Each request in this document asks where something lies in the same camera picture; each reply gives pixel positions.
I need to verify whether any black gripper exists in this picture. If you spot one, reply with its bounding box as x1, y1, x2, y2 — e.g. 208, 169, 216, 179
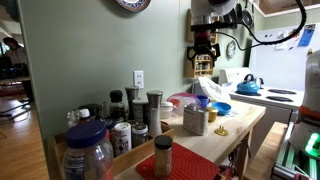
186, 29, 222, 66

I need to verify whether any wooden spice rack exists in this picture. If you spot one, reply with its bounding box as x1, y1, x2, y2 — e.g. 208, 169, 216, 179
184, 49, 215, 79
185, 8, 220, 44

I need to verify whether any large white crumpled cloth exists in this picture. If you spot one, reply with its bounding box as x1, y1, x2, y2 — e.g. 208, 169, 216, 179
198, 76, 232, 103

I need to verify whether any dark blue plastic cup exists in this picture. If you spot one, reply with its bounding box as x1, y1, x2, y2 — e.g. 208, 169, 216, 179
195, 94, 211, 109

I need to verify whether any clear plastic zip bag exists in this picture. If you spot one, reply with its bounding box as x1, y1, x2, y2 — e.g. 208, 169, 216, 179
166, 92, 203, 116

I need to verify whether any blue enamel kettle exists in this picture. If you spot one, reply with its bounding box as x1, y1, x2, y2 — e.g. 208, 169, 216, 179
236, 73, 261, 95

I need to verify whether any light blue plastic bowl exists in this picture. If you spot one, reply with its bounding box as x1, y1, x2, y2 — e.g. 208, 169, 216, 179
211, 101, 232, 117

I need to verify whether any hanging black frying pan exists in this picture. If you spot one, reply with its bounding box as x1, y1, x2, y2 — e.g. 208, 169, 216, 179
241, 0, 255, 28

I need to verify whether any black stove burner coil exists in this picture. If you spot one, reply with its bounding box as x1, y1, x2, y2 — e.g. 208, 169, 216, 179
265, 95, 294, 103
235, 90, 263, 97
267, 88, 298, 95

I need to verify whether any gold metal jar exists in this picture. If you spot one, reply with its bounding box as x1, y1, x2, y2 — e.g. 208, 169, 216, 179
205, 106, 219, 123

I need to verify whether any white lidded plastic container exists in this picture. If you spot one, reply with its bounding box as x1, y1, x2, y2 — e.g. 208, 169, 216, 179
160, 101, 175, 120

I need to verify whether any white electric stove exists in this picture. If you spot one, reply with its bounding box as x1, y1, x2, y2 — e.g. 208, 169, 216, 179
218, 67, 305, 113

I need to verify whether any white refrigerator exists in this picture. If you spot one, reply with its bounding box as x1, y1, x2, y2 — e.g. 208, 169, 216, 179
249, 23, 320, 92

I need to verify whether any steel pepper mill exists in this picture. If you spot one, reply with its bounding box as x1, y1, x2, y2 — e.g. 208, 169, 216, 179
146, 90, 164, 138

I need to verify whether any small gold hook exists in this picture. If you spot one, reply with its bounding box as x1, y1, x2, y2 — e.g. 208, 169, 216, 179
213, 125, 230, 137

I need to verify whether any dark steel grinder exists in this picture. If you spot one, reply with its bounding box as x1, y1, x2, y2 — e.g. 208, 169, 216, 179
124, 85, 140, 121

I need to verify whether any grey lidded canister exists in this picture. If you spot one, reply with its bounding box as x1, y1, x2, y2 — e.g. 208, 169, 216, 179
132, 98, 149, 126

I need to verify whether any dark bottle black cap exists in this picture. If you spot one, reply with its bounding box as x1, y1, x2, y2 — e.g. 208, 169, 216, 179
109, 89, 126, 123

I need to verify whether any jar with metal lid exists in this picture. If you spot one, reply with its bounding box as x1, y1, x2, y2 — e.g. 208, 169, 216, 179
131, 123, 149, 149

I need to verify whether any blue paper sheet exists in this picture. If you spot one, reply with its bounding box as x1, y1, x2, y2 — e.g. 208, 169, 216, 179
297, 23, 317, 48

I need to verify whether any spice jar black lid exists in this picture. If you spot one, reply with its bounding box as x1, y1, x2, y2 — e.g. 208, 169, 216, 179
153, 134, 174, 179

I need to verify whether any red silicone mat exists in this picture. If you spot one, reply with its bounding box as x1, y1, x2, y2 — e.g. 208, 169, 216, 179
135, 142, 221, 180

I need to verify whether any white printed shaker jar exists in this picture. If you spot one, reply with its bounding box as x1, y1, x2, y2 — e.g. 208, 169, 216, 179
113, 121, 133, 158

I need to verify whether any wooden spice tray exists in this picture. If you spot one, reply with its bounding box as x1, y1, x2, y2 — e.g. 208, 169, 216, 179
53, 121, 176, 180

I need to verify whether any small bottle white cap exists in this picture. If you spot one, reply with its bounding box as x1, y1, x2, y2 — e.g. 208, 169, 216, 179
77, 108, 92, 125

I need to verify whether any clear glass jar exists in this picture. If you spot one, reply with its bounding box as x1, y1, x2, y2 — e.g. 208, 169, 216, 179
65, 109, 79, 129

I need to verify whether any large jar blue lid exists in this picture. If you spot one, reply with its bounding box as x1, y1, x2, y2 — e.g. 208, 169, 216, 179
62, 119, 115, 180

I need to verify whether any person in white shirt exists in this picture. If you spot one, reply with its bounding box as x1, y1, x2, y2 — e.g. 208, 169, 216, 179
2, 36, 34, 101

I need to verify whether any round wall clock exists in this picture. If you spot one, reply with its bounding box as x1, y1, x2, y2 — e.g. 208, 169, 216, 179
226, 40, 237, 60

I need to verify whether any white wall outlet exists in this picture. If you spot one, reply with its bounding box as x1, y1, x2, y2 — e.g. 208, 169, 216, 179
132, 69, 145, 90

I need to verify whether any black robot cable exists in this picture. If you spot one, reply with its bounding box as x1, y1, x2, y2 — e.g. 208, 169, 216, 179
216, 0, 308, 46

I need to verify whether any aluminium robot stand frame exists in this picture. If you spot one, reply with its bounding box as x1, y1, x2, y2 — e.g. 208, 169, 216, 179
271, 123, 320, 180

